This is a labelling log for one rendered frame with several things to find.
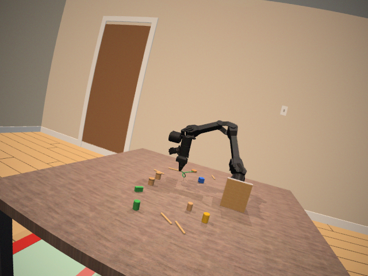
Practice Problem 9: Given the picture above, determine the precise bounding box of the yellow cylinder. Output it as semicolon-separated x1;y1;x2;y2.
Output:
202;212;210;223

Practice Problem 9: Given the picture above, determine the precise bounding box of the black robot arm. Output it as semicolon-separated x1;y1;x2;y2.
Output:
168;120;247;182

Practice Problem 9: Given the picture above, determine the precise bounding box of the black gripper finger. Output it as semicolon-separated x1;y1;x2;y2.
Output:
179;162;185;172

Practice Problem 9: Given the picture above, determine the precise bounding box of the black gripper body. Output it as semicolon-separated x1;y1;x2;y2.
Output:
176;145;190;164

